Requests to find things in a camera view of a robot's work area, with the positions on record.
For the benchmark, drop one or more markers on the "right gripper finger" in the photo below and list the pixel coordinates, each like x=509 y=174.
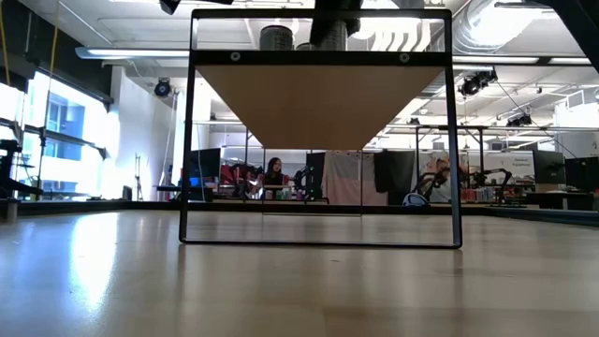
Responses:
x=320 y=19
x=354 y=16

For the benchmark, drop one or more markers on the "large clear bottle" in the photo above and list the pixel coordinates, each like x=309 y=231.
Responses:
x=276 y=39

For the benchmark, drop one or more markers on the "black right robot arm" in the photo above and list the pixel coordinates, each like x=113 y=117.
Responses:
x=580 y=23

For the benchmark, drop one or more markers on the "long ceiling light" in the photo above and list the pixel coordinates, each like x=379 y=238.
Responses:
x=107 y=52

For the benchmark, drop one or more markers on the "black ceiling spotlight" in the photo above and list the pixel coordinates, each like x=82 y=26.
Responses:
x=477 y=82
x=519 y=121

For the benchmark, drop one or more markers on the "black upright panel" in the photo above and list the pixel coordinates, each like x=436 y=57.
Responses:
x=319 y=164

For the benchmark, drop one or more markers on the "ceiling light strip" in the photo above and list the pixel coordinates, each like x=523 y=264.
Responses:
x=496 y=60

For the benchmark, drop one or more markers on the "black hanging cloth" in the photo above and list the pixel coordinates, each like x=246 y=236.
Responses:
x=395 y=171

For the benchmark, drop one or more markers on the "white hanging cloth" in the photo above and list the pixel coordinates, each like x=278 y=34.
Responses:
x=348 y=178

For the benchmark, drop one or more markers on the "black computer monitor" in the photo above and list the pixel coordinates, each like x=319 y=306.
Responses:
x=548 y=166
x=582 y=174
x=206 y=164

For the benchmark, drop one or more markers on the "person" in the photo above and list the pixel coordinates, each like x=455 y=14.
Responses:
x=273 y=175

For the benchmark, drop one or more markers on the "black ceiling track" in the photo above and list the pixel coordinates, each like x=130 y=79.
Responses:
x=519 y=5

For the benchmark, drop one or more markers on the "red storage bin rack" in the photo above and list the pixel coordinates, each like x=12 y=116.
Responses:
x=226 y=173

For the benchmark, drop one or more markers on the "small black box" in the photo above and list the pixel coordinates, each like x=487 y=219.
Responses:
x=127 y=192

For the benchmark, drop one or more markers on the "white and blue round object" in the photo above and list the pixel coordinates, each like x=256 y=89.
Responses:
x=414 y=200

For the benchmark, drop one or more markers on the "white printed sign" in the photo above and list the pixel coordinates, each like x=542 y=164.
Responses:
x=526 y=171

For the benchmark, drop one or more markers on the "grey corner block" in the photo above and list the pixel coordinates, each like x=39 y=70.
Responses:
x=13 y=211

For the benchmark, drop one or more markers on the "wooden shelf black metal frame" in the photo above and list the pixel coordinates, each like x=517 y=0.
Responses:
x=318 y=103

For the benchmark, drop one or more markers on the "silver ceiling duct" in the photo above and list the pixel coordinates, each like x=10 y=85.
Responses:
x=486 y=28

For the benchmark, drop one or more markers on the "black metal rig frame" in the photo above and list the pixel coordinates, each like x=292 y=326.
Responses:
x=449 y=127

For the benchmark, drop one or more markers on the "black aluminium table rail frame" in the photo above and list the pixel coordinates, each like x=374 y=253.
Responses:
x=70 y=206

